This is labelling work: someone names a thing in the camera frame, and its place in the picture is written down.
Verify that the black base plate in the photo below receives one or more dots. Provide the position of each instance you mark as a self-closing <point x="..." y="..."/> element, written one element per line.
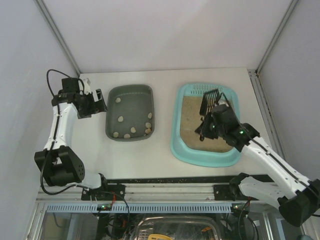
<point x="222" y="192"/>
<point x="104" y="193"/>

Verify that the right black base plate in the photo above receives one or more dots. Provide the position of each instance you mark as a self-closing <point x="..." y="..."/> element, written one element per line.
<point x="222" y="192"/>

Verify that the aluminium front rail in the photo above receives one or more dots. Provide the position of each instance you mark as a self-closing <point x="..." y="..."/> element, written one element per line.
<point x="146" y="192"/>

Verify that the black litter scoop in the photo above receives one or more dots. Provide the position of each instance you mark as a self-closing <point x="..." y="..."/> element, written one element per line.
<point x="209" y="100"/>

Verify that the blue slotted cable duct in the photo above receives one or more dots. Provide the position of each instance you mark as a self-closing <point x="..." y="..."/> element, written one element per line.
<point x="139" y="208"/>

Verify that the beige cat litter sand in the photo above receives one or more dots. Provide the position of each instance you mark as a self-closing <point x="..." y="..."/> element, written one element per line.
<point x="190" y="121"/>

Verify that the dark grey plastic bin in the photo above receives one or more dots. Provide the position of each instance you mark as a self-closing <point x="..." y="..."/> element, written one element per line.
<point x="133" y="102"/>

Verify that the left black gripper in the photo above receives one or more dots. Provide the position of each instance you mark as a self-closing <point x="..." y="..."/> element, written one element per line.
<point x="92" y="104"/>

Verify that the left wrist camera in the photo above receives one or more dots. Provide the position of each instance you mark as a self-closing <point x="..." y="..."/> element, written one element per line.
<point x="70" y="85"/>

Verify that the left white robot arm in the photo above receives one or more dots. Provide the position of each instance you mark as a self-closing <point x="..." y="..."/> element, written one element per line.
<point x="59" y="165"/>

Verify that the teal cat litter box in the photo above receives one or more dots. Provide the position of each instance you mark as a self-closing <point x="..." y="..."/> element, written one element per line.
<point x="195" y="157"/>

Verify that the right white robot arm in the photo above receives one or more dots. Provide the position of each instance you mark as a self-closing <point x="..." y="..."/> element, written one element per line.
<point x="295" y="196"/>

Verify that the clear plastic tub below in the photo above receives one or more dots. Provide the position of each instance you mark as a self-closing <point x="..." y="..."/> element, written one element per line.
<point x="176" y="227"/>

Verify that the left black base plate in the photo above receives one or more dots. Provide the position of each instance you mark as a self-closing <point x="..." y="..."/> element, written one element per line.
<point x="104" y="193"/>

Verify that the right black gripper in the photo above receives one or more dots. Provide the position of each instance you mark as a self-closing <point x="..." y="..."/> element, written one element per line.
<point x="207" y="124"/>

